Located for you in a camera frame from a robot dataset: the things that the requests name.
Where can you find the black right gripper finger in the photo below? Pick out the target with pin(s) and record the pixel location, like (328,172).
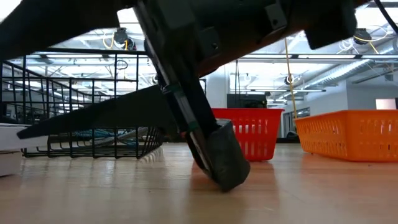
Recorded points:
(109,115)
(56,21)

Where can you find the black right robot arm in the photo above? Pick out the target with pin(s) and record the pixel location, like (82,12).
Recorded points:
(329,25)

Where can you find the black ceiling device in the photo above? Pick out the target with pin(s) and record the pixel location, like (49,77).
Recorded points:
(121,37)
(362,35)

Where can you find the dark square background object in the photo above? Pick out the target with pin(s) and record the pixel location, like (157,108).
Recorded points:
(242,100)

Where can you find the red plastic basket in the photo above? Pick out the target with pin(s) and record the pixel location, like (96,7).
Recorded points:
(258,137)

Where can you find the orange plastic basket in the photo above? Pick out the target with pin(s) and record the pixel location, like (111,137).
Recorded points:
(351,137)

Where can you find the white monitor screen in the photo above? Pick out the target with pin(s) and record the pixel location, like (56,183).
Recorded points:
(385,104)

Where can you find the silver ventilation duct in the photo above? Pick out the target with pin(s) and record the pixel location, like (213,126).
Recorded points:
(339,73)

